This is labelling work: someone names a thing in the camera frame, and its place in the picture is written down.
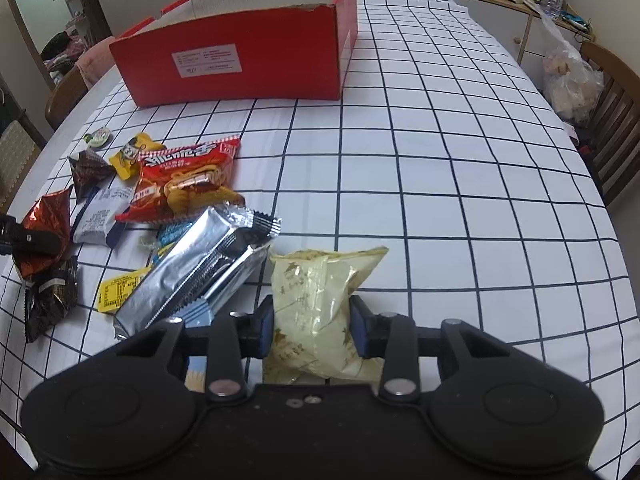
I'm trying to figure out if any brown orange snack bag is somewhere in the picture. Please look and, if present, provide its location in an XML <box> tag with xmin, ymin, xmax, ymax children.
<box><xmin>13</xmin><ymin>188</ymin><xmax>77</xmax><ymax>344</ymax></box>

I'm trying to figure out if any white blue snack packet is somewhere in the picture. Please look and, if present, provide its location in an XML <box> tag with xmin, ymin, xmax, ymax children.
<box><xmin>72</xmin><ymin>188</ymin><xmax>132</xmax><ymax>249</ymax></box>

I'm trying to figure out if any silver foil snack pack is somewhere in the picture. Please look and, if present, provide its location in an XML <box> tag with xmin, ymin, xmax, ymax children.
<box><xmin>114</xmin><ymin>203</ymin><xmax>282</xmax><ymax>339</ymax></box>

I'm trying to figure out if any pale yellow snack bag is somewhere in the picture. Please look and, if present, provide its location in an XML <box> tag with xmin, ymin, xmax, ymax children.
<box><xmin>262</xmin><ymin>246</ymin><xmax>388</xmax><ymax>385</ymax></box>

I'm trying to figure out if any dark brown triangular packet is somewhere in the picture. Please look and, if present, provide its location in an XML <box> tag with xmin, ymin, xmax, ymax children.
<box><xmin>67</xmin><ymin>148</ymin><xmax>116</xmax><ymax>200</ymax></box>

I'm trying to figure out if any yellow minion jelly pack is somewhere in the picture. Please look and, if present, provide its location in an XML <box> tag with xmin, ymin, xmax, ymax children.
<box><xmin>96</xmin><ymin>266</ymin><xmax>151</xmax><ymax>313</ymax></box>

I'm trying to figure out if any light blue candy wrapper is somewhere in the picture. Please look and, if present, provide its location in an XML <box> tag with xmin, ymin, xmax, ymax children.
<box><xmin>139</xmin><ymin>220</ymin><xmax>194</xmax><ymax>266</ymax></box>

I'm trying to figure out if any small yellow snack packet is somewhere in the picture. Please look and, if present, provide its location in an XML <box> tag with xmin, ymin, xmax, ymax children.
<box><xmin>108</xmin><ymin>132</ymin><xmax>165</xmax><ymax>181</ymax></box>

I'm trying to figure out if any red chips bag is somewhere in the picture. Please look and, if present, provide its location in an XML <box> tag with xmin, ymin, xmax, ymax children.
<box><xmin>116</xmin><ymin>136</ymin><xmax>245</xmax><ymax>224</ymax></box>

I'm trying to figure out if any small green round jelly cup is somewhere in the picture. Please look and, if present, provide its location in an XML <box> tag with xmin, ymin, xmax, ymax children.
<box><xmin>82</xmin><ymin>127</ymin><xmax>112</xmax><ymax>148</ymax></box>

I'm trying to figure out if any left wooden chair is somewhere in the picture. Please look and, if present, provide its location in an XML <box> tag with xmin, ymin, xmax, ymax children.
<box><xmin>44</xmin><ymin>66</ymin><xmax>88</xmax><ymax>130</ymax></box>

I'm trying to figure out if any wooden chair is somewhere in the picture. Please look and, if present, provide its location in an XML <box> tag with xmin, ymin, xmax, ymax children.
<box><xmin>44</xmin><ymin>66</ymin><xmax>88</xmax><ymax>130</ymax></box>
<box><xmin>580</xmin><ymin>41</ymin><xmax>639</xmax><ymax>206</ymax></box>

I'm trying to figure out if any white checked tablecloth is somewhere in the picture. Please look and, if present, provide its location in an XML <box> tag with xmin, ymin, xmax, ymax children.
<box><xmin>10</xmin><ymin>0</ymin><xmax>639</xmax><ymax>479</ymax></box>

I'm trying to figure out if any pink towel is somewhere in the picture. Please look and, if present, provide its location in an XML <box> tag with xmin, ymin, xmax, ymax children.
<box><xmin>75</xmin><ymin>36</ymin><xmax>115</xmax><ymax>89</ymax></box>

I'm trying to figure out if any right wooden chair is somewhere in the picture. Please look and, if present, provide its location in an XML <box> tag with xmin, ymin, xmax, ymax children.
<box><xmin>580</xmin><ymin>41</ymin><xmax>639</xmax><ymax>206</ymax></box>

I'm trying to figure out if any red cardboard box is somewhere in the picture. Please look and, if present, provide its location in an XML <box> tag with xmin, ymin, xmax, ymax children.
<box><xmin>110</xmin><ymin>0</ymin><xmax>358</xmax><ymax>107</ymax></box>

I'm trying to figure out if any clear plastic bag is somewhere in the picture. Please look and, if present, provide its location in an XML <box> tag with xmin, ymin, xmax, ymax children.
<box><xmin>536</xmin><ymin>6</ymin><xmax>603</xmax><ymax>126</ymax></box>

